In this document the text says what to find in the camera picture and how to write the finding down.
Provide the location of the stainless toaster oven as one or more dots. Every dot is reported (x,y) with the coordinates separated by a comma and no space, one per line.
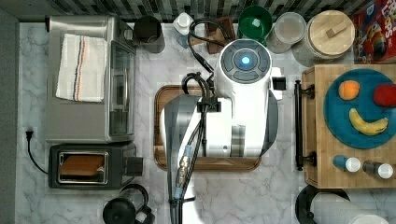
(111,120)

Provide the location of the toast slice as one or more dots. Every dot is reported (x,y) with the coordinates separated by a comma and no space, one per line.
(81,165)

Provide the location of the orange fruit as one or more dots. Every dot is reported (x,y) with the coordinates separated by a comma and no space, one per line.
(349,89)

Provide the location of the black french press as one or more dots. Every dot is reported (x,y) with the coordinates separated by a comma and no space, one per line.
(129,207)

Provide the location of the red cereal box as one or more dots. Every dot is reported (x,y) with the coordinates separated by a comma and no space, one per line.
(375,40)

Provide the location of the canister with wooden lid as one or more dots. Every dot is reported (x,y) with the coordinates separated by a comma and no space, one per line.
(328,36)

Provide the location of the wooden drawer cabinet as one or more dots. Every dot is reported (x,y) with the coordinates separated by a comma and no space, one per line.
(320,140)

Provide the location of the blue salt shaker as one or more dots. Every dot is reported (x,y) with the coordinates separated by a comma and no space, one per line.
(348,164)

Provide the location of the paper towel roll on holder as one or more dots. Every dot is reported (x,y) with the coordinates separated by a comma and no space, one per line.
(331,206)

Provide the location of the yellow banana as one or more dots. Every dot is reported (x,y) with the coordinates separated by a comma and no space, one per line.
(365,127)

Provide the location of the dark grey mug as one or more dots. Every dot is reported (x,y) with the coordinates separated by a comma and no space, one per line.
(148,33)

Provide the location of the dark wooden box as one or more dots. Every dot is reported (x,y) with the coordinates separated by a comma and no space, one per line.
(212,31)

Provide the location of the black slot toaster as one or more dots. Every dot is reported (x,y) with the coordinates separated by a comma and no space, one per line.
(121,166)

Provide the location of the blue round plate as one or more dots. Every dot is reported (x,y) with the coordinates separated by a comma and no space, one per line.
(336,109)

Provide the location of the red apple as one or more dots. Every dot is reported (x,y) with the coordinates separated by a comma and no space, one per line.
(385,95)

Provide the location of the black drawer handle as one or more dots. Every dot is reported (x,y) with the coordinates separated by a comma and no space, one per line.
(299,92)

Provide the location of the dark pepper shaker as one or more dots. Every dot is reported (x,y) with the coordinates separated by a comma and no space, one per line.
(379,169)

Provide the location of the white capped bottle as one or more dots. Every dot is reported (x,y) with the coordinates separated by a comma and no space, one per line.
(182,26)

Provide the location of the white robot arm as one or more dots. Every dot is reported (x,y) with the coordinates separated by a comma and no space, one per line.
(232,114)

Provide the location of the white striped dish towel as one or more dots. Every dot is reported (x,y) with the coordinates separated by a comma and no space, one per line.
(82,69)

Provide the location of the clear jar with grey lid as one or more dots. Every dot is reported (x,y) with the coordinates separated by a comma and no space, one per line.
(288,30)

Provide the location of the wooden serving tray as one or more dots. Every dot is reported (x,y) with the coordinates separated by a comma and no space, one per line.
(203,164)

